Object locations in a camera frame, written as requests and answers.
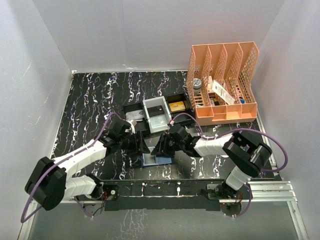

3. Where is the white labelled flat package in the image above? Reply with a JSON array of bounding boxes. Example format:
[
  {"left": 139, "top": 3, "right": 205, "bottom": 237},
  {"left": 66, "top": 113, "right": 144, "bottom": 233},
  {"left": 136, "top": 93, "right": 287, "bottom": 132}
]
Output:
[{"left": 212, "top": 80, "right": 235, "bottom": 105}]

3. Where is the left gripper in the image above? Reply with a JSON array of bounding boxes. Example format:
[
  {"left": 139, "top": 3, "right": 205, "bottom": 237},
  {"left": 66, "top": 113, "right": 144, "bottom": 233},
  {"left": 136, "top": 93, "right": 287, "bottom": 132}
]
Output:
[{"left": 118, "top": 130, "right": 150, "bottom": 157}]

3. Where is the black tray with blue card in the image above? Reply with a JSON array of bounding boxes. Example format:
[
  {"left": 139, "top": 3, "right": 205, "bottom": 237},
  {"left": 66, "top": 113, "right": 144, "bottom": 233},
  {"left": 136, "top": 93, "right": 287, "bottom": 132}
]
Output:
[{"left": 122, "top": 102, "right": 151, "bottom": 137}]

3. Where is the round jar with patterned lid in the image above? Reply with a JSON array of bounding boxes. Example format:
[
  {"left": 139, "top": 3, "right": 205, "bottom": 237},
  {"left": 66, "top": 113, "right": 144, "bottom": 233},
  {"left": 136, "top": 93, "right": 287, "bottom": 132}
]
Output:
[{"left": 193, "top": 78, "right": 202, "bottom": 95}]

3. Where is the white VIP card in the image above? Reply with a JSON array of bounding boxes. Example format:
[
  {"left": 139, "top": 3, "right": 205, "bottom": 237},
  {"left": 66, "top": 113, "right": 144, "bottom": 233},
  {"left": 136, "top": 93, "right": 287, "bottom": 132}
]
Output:
[{"left": 125, "top": 109, "right": 145, "bottom": 122}]

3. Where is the dark grey striped card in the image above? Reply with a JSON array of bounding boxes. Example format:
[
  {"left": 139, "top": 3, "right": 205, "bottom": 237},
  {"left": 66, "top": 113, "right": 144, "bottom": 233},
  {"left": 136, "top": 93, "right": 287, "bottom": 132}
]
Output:
[{"left": 147, "top": 105, "right": 165, "bottom": 117}]

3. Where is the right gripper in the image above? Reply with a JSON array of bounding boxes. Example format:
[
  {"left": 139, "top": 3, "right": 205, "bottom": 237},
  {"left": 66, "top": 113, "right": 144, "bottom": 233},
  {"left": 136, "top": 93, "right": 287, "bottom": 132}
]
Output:
[{"left": 152, "top": 132, "right": 185, "bottom": 157}]

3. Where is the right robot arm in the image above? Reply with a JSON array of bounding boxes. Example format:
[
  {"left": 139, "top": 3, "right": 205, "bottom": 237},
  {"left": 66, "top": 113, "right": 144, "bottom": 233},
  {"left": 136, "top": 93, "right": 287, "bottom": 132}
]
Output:
[{"left": 150, "top": 124, "right": 272, "bottom": 199}]

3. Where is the white plastic bin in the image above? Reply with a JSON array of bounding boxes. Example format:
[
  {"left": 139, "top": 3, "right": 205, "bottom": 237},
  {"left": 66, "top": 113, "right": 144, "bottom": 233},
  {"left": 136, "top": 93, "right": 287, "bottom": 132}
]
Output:
[{"left": 142, "top": 96, "right": 172, "bottom": 134}]

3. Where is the black tray with gold card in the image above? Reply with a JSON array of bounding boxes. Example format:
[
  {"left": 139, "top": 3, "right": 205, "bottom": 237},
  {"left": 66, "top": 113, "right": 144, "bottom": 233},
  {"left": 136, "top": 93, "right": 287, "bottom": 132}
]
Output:
[{"left": 165, "top": 92, "right": 195, "bottom": 126}]

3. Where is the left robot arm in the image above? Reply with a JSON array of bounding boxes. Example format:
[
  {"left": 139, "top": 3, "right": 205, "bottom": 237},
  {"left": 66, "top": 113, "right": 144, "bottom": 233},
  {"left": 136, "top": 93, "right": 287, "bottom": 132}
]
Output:
[{"left": 24, "top": 119, "right": 150, "bottom": 211}]

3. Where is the orange desk file organizer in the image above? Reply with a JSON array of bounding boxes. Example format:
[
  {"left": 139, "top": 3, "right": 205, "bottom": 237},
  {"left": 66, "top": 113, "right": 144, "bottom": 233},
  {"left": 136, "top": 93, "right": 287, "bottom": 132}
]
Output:
[{"left": 186, "top": 41, "right": 259, "bottom": 126}]

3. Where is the blue card holder wallet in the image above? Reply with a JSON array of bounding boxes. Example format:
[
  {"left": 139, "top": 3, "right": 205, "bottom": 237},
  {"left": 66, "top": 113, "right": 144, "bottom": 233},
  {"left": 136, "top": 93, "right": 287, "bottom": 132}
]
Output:
[{"left": 141, "top": 153, "right": 174, "bottom": 167}]

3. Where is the gold credit card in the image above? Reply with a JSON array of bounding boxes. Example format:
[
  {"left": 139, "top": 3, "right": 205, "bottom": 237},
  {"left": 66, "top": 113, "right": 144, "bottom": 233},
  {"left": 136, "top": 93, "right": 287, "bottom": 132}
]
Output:
[{"left": 169, "top": 101, "right": 186, "bottom": 113}]

